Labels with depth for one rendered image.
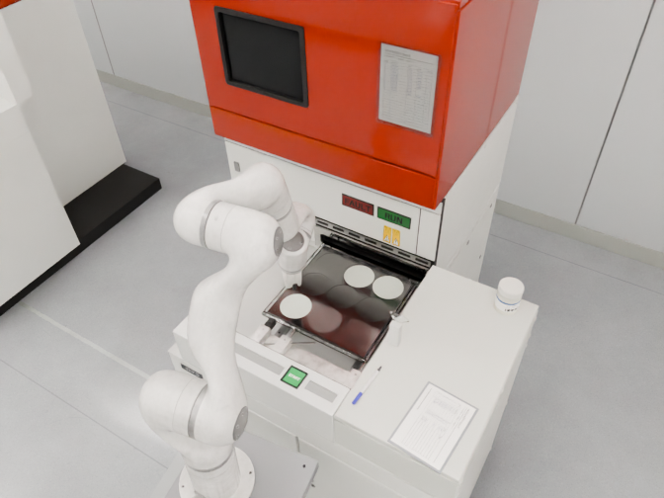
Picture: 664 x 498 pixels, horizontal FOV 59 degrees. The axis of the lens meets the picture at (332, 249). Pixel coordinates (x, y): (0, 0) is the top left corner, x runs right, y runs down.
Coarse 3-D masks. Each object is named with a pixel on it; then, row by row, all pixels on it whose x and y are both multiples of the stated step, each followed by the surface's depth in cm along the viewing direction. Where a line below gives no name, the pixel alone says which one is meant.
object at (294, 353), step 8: (272, 336) 180; (288, 352) 176; (296, 352) 176; (304, 352) 176; (296, 360) 174; (304, 360) 174; (312, 360) 174; (320, 360) 174; (312, 368) 172; (320, 368) 172; (328, 368) 172; (336, 368) 172; (328, 376) 170; (336, 376) 169; (344, 376) 169
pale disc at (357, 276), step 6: (348, 270) 197; (354, 270) 197; (360, 270) 197; (366, 270) 197; (348, 276) 195; (354, 276) 195; (360, 276) 195; (366, 276) 195; (372, 276) 195; (348, 282) 193; (354, 282) 193; (360, 282) 193; (366, 282) 193; (372, 282) 193
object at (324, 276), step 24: (312, 264) 199; (336, 264) 199; (360, 264) 199; (312, 288) 192; (336, 288) 191; (360, 288) 191; (408, 288) 190; (312, 312) 184; (336, 312) 184; (360, 312) 184; (384, 312) 184; (336, 336) 177; (360, 336) 177
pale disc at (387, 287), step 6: (384, 276) 195; (390, 276) 194; (378, 282) 193; (384, 282) 193; (390, 282) 193; (396, 282) 193; (378, 288) 191; (384, 288) 191; (390, 288) 191; (396, 288) 191; (402, 288) 191; (378, 294) 189; (384, 294) 189; (390, 294) 189; (396, 294) 189
